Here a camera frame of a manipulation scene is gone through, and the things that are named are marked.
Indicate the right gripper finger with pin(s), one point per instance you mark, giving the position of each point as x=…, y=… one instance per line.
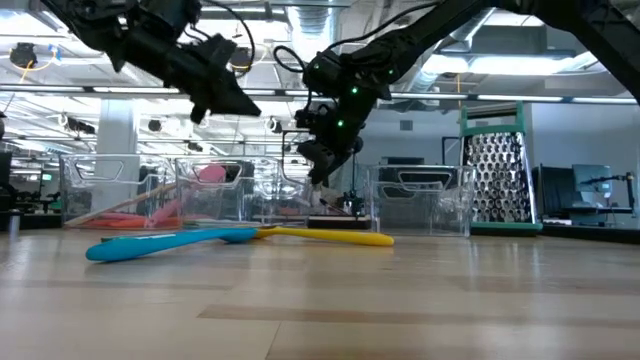
x=320, y=167
x=340, y=162

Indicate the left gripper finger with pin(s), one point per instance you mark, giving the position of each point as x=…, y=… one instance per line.
x=235, y=90
x=235, y=109

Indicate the clear plastic bin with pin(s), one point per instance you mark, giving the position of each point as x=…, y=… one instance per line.
x=425, y=210
x=270, y=200
x=85, y=195

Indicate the pink silicone spatula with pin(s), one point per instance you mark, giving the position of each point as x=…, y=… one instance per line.
x=210, y=174

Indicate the yellow plastic spoon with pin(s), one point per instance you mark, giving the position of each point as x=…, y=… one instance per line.
x=340, y=236

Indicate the orange plastic spatula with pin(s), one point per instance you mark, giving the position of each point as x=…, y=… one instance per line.
x=107, y=220

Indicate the blue plastic spoon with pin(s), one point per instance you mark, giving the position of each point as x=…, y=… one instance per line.
x=130, y=247

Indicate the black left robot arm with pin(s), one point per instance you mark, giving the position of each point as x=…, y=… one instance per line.
x=125, y=30

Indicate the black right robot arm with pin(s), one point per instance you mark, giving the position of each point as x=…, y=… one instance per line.
x=575, y=20

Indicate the white building column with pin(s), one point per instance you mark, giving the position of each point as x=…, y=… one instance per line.
x=115, y=130

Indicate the teal metal box grater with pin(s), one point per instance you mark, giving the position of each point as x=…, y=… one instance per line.
x=495, y=175

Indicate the dark background monitor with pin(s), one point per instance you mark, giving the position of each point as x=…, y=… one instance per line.
x=550, y=180

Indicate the grey metal cylinder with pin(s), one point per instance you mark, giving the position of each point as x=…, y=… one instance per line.
x=13, y=225

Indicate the grey background monitor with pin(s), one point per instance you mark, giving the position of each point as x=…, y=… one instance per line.
x=592, y=180

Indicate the silver air duct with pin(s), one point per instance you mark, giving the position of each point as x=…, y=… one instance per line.
x=435, y=70

